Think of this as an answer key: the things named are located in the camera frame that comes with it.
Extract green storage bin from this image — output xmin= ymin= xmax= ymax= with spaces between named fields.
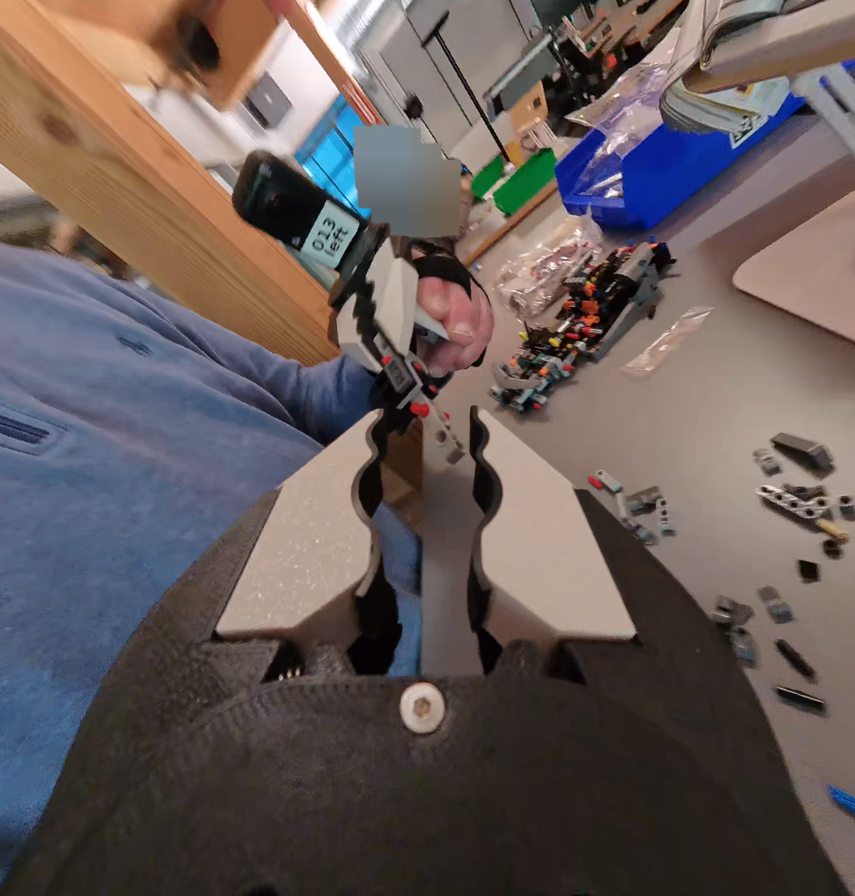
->
xmin=470 ymin=147 xmax=559 ymax=218

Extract long light grey lego beam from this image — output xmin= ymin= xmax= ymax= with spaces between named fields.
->
xmin=379 ymin=348 xmax=468 ymax=466

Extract cluster of dark lego connectors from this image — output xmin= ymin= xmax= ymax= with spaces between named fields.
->
xmin=708 ymin=595 xmax=829 ymax=716

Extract small grey black brick assembly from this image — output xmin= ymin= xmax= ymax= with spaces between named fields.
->
xmin=379 ymin=353 xmax=417 ymax=401

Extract small clear plastic bag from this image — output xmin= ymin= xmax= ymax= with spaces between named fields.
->
xmin=623 ymin=306 xmax=714 ymax=378

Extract dark grey curved lego brick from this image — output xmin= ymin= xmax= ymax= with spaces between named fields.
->
xmin=771 ymin=432 xmax=836 ymax=476

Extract wooden ceiling beams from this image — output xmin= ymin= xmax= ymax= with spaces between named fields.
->
xmin=0 ymin=0 xmax=386 ymax=368

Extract blue storage bin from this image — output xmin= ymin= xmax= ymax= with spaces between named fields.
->
xmin=555 ymin=56 xmax=855 ymax=233

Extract dark grey angled lego beam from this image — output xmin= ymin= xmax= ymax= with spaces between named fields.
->
xmin=758 ymin=483 xmax=829 ymax=523

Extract lego instruction booklet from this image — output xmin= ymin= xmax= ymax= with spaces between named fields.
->
xmin=660 ymin=0 xmax=855 ymax=137

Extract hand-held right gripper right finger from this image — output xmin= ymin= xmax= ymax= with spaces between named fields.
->
xmin=466 ymin=405 xmax=636 ymax=673

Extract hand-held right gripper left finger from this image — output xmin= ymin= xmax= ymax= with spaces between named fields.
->
xmin=215 ymin=411 xmax=398 ymax=673

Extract cluster of grey lego connectors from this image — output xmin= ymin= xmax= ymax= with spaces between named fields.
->
xmin=617 ymin=483 xmax=678 ymax=546

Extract partly built lego model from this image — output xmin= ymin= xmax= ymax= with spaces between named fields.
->
xmin=490 ymin=241 xmax=678 ymax=418

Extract person's blue clothing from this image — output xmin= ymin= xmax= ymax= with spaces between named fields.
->
xmin=0 ymin=238 xmax=426 ymax=896

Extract window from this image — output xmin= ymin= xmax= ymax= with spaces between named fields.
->
xmin=295 ymin=96 xmax=370 ymax=190

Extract person's left hand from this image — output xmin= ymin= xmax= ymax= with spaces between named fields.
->
xmin=414 ymin=250 xmax=494 ymax=376

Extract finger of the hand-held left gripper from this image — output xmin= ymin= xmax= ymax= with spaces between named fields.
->
xmin=334 ymin=287 xmax=423 ymax=410
xmin=369 ymin=241 xmax=456 ymax=382

